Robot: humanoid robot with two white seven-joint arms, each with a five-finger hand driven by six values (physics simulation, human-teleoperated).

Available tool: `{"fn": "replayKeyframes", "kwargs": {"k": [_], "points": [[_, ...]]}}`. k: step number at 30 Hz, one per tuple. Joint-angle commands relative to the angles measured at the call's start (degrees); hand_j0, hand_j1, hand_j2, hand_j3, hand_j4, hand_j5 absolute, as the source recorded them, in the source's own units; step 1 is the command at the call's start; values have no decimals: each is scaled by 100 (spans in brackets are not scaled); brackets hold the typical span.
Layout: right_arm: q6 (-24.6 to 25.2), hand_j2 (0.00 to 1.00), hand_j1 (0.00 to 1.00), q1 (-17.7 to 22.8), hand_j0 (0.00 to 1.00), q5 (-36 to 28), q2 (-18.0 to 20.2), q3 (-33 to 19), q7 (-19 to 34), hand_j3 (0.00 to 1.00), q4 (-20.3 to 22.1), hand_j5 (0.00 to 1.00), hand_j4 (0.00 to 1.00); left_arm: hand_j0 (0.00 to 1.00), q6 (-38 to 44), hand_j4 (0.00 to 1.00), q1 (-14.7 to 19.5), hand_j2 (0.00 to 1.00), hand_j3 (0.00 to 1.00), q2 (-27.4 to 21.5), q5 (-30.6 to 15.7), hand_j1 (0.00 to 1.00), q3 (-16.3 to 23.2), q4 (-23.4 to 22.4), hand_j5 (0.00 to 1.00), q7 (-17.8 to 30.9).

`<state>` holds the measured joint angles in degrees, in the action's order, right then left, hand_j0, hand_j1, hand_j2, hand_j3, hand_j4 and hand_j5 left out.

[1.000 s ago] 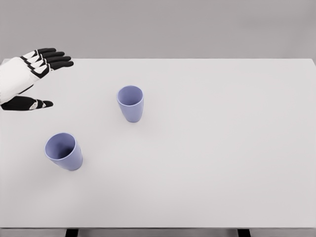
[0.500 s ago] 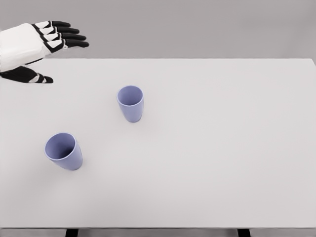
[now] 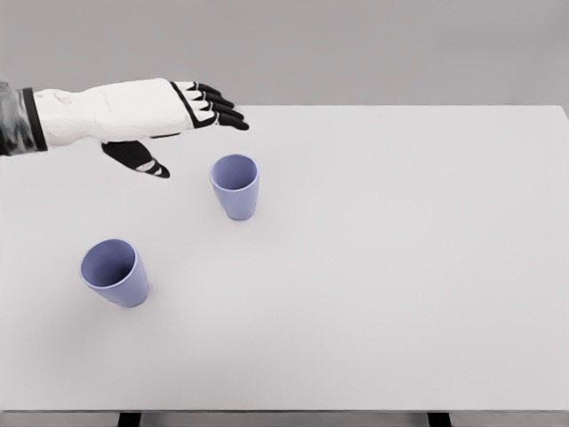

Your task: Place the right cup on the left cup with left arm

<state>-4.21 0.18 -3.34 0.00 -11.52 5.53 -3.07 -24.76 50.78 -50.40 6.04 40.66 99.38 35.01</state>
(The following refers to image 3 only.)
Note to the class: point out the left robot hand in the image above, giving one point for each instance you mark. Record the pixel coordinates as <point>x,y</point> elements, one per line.
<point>142,109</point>

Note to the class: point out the lavender plastic cup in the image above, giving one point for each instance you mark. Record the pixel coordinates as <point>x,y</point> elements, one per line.
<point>116,273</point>
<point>235,189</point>

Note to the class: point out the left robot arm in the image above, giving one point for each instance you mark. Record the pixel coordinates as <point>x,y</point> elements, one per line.
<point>53,115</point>

